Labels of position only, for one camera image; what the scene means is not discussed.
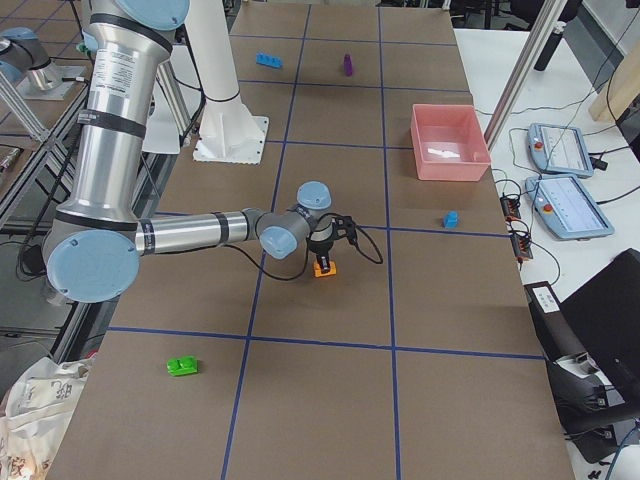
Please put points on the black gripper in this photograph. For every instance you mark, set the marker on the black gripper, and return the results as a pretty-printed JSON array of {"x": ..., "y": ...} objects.
[{"x": 320, "y": 247}]

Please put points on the orange toy block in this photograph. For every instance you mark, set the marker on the orange toy block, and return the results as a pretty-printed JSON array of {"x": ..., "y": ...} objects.
[{"x": 320, "y": 272}]

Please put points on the purple curved toy block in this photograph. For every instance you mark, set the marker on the purple curved toy block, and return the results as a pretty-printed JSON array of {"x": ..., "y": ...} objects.
[{"x": 348, "y": 65}]

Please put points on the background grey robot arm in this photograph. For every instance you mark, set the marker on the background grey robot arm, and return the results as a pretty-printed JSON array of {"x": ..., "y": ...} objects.
[{"x": 31, "y": 70}]

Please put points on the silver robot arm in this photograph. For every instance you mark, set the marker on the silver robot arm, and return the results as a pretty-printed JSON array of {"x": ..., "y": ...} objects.
[{"x": 94, "y": 248}]

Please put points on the pink plastic box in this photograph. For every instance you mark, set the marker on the pink plastic box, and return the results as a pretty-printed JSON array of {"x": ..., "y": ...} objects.
[{"x": 448, "y": 143}]

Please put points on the small blue toy block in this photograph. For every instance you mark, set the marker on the small blue toy block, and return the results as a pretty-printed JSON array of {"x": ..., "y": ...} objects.
[{"x": 450, "y": 220}]

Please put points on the green toy block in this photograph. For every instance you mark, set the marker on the green toy block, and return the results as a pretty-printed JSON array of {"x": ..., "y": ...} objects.
[{"x": 182, "y": 366}]

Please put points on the orange black usb hub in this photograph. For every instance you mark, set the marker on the orange black usb hub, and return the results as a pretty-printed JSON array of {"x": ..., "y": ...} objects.
[{"x": 510, "y": 208}]

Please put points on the long blue toy block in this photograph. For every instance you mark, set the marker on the long blue toy block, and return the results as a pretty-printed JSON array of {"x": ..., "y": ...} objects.
[{"x": 267, "y": 60}]

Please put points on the lower teach pendant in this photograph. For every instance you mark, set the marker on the lower teach pendant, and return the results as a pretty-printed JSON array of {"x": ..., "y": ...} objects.
[{"x": 566, "y": 208}]

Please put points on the teach pendant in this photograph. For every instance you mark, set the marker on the teach pendant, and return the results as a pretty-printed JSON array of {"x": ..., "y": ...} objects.
[
  {"x": 556, "y": 149},
  {"x": 566, "y": 208}
]

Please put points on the upper teach pendant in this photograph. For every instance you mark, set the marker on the upper teach pendant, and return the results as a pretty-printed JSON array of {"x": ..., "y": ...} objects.
[{"x": 556, "y": 149}]

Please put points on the black office chair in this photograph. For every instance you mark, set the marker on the black office chair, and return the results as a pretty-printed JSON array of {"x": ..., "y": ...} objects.
[{"x": 590, "y": 343}]

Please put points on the white printed bag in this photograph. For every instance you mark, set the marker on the white printed bag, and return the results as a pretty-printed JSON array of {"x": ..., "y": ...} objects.
[{"x": 35, "y": 415}]

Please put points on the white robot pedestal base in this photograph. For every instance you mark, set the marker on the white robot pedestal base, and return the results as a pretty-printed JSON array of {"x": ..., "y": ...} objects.
[{"x": 228, "y": 132}]

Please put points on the aluminium frame post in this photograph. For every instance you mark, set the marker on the aluminium frame post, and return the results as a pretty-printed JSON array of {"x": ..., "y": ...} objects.
[{"x": 547, "y": 18}]

